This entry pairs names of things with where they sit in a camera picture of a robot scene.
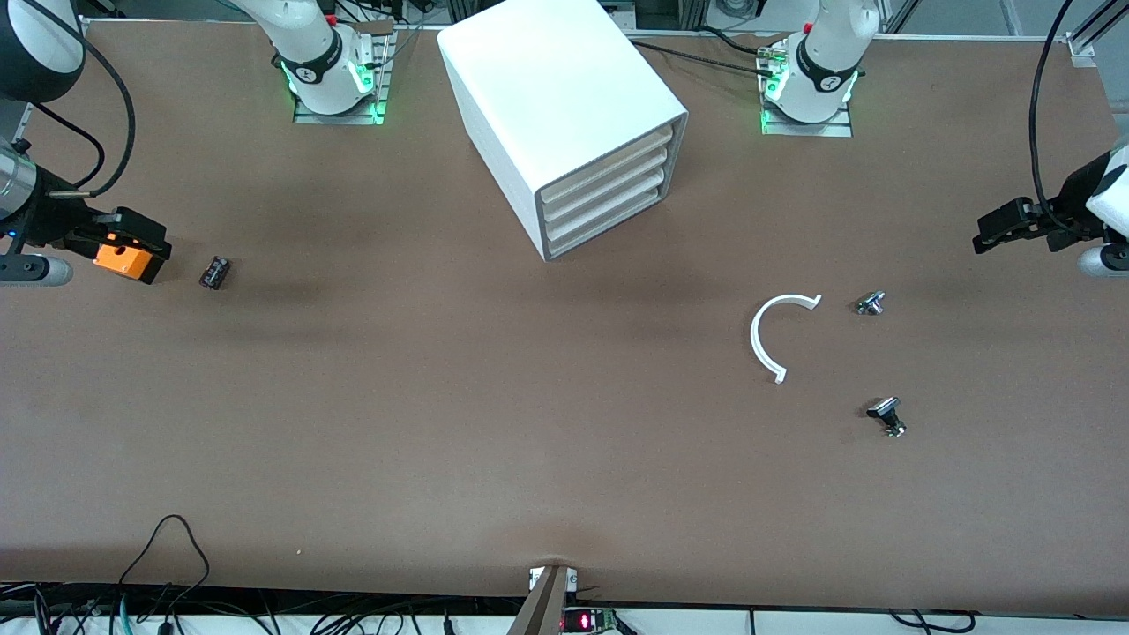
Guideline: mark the black and silver button part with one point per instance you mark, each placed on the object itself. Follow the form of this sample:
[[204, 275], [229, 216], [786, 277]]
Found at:
[[886, 412]]

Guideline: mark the small device with red display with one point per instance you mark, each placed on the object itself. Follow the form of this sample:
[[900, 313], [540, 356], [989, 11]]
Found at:
[[586, 622]]

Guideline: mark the aluminium frame profile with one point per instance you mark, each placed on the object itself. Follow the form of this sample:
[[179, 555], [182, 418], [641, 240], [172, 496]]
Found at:
[[1094, 35]]

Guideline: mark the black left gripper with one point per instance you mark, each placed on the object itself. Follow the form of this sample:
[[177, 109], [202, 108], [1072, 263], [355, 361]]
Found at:
[[1069, 205]]

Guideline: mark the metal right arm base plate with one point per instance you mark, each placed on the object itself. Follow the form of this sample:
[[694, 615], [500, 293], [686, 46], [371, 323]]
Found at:
[[340, 116]]

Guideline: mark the small black contact block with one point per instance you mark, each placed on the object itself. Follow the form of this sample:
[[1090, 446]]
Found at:
[[215, 272]]

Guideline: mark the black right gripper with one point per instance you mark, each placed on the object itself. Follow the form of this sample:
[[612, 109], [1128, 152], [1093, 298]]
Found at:
[[50, 222]]

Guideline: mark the white curved plastic arc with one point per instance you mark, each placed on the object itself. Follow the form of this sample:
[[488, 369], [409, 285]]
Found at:
[[755, 339]]

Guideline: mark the silver push button part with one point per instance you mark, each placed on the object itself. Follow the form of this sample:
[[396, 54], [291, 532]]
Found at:
[[871, 303]]

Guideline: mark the grey camera mount beam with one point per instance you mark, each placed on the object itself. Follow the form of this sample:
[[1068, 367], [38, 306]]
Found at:
[[540, 608]]

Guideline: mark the orange box with black base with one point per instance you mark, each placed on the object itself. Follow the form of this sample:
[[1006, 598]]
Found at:
[[119, 262]]

